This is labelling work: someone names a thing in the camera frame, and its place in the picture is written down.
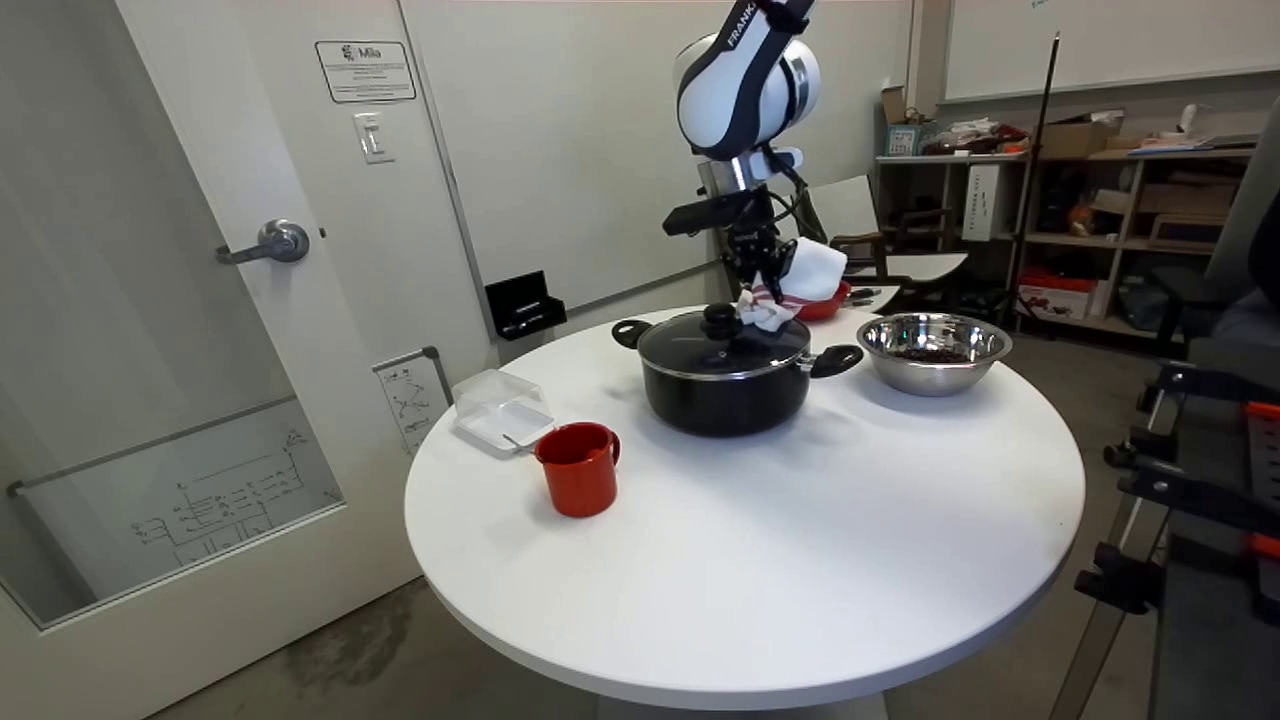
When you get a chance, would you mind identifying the white towel with red stripes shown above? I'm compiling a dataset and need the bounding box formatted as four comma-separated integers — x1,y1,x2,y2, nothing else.
734,233,851,335

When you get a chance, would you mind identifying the clear plastic container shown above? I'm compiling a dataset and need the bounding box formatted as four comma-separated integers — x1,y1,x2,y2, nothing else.
449,367,561,460

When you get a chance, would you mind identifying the white wall sign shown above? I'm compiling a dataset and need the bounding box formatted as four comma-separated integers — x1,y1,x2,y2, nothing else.
312,32,419,108

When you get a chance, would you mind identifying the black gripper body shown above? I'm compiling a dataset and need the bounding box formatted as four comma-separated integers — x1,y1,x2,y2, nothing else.
716,183,803,290

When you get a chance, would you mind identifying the small whiteboard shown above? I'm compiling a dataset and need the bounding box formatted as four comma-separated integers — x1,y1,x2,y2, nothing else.
369,345,460,460

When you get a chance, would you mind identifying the white light switch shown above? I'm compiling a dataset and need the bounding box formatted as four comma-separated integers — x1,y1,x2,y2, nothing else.
347,108,399,170

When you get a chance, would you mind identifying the red mug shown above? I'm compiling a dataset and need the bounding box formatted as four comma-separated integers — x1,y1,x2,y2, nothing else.
534,418,627,526

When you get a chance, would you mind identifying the steel bowl of coffee beans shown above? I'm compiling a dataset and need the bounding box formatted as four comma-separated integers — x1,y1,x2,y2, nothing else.
851,309,1020,400

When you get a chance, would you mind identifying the white door with glass panel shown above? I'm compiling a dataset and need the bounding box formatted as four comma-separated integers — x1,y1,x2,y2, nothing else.
0,0,502,720

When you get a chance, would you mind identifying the glass pot lid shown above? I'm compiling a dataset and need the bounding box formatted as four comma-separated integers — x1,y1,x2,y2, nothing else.
636,301,817,386

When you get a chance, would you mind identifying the black tripod pole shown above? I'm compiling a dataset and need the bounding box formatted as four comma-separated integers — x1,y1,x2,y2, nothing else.
1005,32,1068,321

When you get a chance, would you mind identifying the red bowl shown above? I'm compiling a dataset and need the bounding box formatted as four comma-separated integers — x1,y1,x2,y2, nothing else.
792,279,862,323

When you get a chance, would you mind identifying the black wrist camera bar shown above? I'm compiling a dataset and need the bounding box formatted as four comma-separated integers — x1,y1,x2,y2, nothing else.
659,188,774,239

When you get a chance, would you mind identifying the black cooking pot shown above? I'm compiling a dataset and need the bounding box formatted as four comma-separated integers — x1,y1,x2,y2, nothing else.
608,301,868,441

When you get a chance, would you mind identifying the silver door handle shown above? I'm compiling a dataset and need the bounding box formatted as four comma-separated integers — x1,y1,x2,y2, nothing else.
215,215,318,270

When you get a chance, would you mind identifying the black camera cable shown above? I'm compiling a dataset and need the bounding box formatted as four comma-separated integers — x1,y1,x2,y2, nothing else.
760,150,832,247

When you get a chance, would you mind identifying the wooden shelving unit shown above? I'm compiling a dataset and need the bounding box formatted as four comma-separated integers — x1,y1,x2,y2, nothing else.
868,78,1263,345

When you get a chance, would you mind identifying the small white round table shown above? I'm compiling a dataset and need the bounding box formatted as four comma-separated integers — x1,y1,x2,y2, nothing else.
846,246,972,313

